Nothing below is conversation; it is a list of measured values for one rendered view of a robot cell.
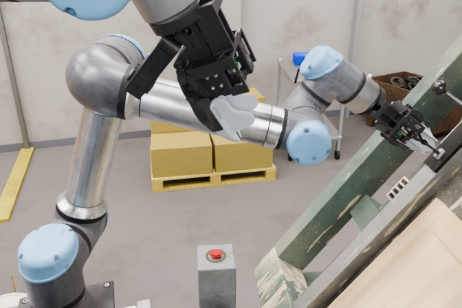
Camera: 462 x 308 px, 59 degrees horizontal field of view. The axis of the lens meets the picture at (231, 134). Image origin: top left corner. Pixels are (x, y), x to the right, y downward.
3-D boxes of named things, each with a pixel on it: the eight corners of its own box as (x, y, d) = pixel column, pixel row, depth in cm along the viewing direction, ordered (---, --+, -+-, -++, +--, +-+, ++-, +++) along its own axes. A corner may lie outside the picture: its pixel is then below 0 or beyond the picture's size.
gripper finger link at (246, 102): (269, 133, 59) (243, 82, 53) (231, 141, 61) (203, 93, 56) (271, 119, 61) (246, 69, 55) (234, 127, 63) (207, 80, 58)
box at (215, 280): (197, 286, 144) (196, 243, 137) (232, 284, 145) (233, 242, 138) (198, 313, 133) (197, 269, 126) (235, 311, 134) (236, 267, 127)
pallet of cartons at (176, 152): (144, 157, 406) (138, 94, 380) (252, 144, 435) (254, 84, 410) (153, 198, 337) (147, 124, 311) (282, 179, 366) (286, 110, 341)
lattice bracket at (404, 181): (393, 200, 111) (385, 195, 110) (411, 181, 109) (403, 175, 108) (400, 208, 107) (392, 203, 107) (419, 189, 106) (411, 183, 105)
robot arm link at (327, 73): (292, 69, 85) (320, 36, 82) (331, 97, 88) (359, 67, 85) (299, 82, 78) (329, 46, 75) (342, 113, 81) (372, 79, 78)
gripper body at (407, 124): (406, 153, 84) (364, 123, 81) (388, 137, 92) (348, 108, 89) (433, 124, 82) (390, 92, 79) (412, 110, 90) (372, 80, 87)
